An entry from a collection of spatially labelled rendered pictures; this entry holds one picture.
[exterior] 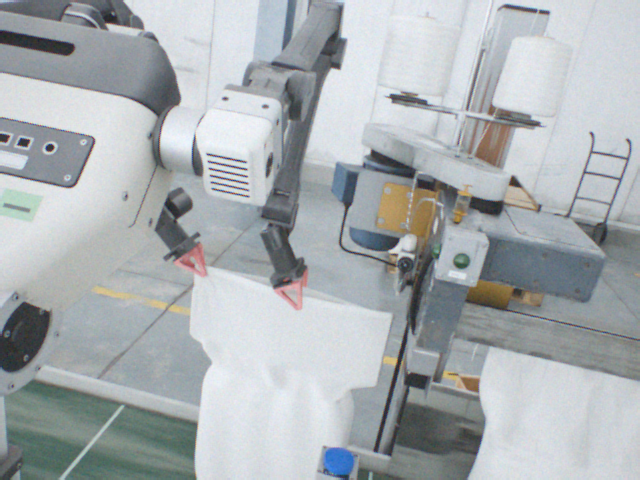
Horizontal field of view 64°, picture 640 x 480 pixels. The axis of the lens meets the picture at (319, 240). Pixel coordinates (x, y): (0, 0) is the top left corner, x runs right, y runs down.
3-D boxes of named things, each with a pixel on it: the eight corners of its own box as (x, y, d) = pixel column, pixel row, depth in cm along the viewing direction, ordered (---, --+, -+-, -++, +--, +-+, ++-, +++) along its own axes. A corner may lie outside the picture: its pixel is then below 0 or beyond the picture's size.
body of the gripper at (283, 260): (306, 263, 124) (295, 235, 122) (297, 280, 114) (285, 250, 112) (281, 270, 126) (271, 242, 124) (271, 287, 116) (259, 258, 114)
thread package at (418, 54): (371, 90, 114) (388, 6, 107) (376, 86, 129) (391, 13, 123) (446, 104, 112) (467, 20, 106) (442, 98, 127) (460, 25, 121)
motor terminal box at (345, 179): (337, 211, 137) (345, 169, 133) (327, 199, 146) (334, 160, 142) (366, 214, 140) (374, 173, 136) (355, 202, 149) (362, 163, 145)
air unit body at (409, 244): (388, 298, 122) (403, 238, 117) (389, 289, 127) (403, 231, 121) (407, 302, 122) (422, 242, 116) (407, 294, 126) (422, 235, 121)
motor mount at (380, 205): (347, 228, 137) (359, 169, 131) (350, 221, 143) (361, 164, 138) (452, 251, 134) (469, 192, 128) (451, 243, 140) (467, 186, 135)
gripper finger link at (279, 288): (316, 297, 123) (302, 262, 121) (310, 311, 117) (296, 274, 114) (290, 304, 125) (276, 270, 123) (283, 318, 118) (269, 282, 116)
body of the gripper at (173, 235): (202, 236, 128) (184, 212, 127) (185, 250, 119) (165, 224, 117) (184, 249, 130) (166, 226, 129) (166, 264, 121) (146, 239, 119)
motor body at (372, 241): (343, 247, 144) (360, 160, 135) (350, 230, 158) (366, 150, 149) (397, 258, 142) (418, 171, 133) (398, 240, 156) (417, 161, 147)
